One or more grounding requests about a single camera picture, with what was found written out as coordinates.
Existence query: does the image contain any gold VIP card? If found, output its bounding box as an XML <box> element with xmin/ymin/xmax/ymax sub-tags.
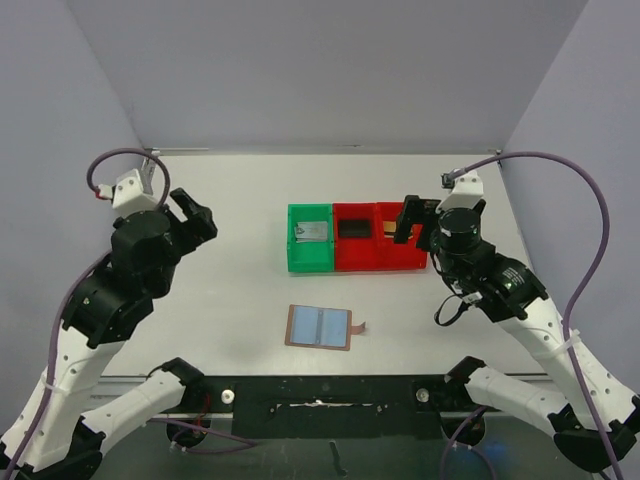
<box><xmin>382</xmin><ymin>220</ymin><xmax>414</xmax><ymax>239</ymax></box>

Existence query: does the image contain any black VIP card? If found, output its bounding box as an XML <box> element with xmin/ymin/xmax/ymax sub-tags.
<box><xmin>338</xmin><ymin>218</ymin><xmax>372</xmax><ymax>239</ymax></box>

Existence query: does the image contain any green plastic bin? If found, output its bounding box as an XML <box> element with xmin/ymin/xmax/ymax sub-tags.
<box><xmin>286</xmin><ymin>203</ymin><xmax>335</xmax><ymax>274</ymax></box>

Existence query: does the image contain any brown leather card holder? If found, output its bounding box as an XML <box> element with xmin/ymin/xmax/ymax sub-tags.
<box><xmin>284</xmin><ymin>304</ymin><xmax>367</xmax><ymax>351</ymax></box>

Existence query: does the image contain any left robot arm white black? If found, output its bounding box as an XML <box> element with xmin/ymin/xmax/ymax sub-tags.
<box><xmin>1</xmin><ymin>188</ymin><xmax>218</xmax><ymax>479</ymax></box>

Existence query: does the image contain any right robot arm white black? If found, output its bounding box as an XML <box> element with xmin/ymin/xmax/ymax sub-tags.
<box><xmin>394</xmin><ymin>195</ymin><xmax>639</xmax><ymax>473</ymax></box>

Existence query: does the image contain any blue white striped card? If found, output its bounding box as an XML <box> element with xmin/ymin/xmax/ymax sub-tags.
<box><xmin>294</xmin><ymin>221</ymin><xmax>329</xmax><ymax>243</ymax></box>

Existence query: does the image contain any right red plastic bin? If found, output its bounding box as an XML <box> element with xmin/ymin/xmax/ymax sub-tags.
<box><xmin>376</xmin><ymin>202</ymin><xmax>427</xmax><ymax>270</ymax></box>

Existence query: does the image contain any red plastic bin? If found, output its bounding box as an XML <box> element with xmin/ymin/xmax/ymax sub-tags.
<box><xmin>333</xmin><ymin>203</ymin><xmax>380</xmax><ymax>272</ymax></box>
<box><xmin>376</xmin><ymin>202</ymin><xmax>427</xmax><ymax>270</ymax></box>

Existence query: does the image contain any middle red plastic bin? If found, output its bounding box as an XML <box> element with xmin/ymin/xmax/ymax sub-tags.
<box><xmin>333</xmin><ymin>203</ymin><xmax>380</xmax><ymax>272</ymax></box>

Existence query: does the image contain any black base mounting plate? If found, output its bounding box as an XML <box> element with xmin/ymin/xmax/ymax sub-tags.
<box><xmin>167</xmin><ymin>375</ymin><xmax>477</xmax><ymax>440</ymax></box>

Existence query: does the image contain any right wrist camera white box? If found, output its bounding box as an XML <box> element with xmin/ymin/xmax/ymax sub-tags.
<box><xmin>438</xmin><ymin>169</ymin><xmax>484</xmax><ymax>212</ymax></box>

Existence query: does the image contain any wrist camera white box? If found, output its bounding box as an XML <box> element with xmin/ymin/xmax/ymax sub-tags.
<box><xmin>97</xmin><ymin>160</ymin><xmax>158</xmax><ymax>218</ymax></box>
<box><xmin>438</xmin><ymin>169</ymin><xmax>484</xmax><ymax>212</ymax></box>

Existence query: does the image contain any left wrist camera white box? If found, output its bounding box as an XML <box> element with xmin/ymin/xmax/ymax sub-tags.
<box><xmin>97</xmin><ymin>160</ymin><xmax>158</xmax><ymax>218</ymax></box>

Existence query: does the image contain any aluminium front rail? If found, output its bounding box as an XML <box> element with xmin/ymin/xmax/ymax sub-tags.
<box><xmin>57</xmin><ymin>372</ymin><xmax>599</xmax><ymax>421</ymax></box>

